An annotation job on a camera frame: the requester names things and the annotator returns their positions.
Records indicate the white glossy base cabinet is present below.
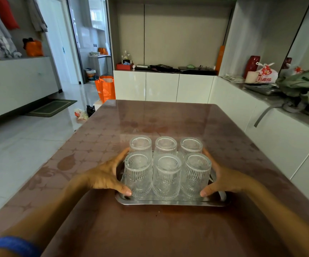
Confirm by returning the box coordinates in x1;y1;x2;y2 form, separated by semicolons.
113;70;216;104

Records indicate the person's left hand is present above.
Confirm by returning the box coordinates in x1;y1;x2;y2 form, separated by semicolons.
83;147;132;197

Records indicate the white red crumpled plastic bag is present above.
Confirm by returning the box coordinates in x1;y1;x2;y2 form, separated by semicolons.
73;108;89;121

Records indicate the black flat tray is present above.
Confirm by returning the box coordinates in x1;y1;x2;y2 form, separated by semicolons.
178;66;218;76

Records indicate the red hanging bag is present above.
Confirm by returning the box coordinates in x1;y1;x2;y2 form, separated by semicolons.
0;0;20;31

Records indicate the orange tall box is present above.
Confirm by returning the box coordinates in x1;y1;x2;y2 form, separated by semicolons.
215;45;226;75

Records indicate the black pouch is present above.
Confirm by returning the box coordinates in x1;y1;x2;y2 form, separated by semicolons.
149;64;180;74

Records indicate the grey kitchen cabinet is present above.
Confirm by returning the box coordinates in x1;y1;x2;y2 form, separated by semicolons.
88;54;112;77

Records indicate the clear wrapped ornament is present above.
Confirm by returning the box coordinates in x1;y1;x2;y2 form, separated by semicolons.
121;50;132;65

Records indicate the brown patterned table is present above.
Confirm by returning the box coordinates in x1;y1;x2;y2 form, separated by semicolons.
0;100;309;257

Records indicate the clear ribbed glass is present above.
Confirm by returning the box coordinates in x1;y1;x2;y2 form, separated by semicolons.
152;154;182;200
179;137;204;158
180;153;213;198
154;136;178;158
129;135;153;158
124;153;153;199

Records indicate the white sideboard cabinet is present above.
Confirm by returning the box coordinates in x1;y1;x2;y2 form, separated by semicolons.
0;56;60;123

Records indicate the white door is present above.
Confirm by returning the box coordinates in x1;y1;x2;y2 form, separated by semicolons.
36;0;83;85

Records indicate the person's left forearm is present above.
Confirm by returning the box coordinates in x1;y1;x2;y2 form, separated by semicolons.
0;175;91;257

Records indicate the blue sleeve cuff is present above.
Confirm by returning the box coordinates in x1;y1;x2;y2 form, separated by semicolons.
0;236;42;257

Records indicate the white side counter unit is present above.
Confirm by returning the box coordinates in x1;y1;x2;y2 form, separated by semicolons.
208;76;309;217

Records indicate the orange bag with black top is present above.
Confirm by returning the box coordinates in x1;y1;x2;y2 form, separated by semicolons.
22;37;44;57

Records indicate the green doormat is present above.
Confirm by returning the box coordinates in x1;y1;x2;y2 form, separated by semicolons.
25;99;78;118

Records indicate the stainless steel tray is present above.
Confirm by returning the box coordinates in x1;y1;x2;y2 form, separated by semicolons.
114;157;231;207

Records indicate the orange shopping bag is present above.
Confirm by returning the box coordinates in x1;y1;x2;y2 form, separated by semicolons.
95;75;116;104

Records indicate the white mug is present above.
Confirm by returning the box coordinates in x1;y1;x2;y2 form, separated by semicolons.
245;71;262;84

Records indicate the white paint bucket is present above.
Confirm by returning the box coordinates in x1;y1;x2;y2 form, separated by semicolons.
85;68;97;82

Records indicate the white plastic bag red print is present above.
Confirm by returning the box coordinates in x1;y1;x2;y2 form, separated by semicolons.
255;62;279;84

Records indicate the person's right forearm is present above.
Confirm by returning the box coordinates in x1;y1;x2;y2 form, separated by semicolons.
246;177;309;257

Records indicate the person's right hand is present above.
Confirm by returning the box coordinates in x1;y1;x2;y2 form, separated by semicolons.
200;148;255;198

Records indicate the white paper stack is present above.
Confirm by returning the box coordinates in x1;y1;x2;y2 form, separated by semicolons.
224;74;245;83

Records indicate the grey hanging garment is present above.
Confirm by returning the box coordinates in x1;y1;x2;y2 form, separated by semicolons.
26;0;48;33

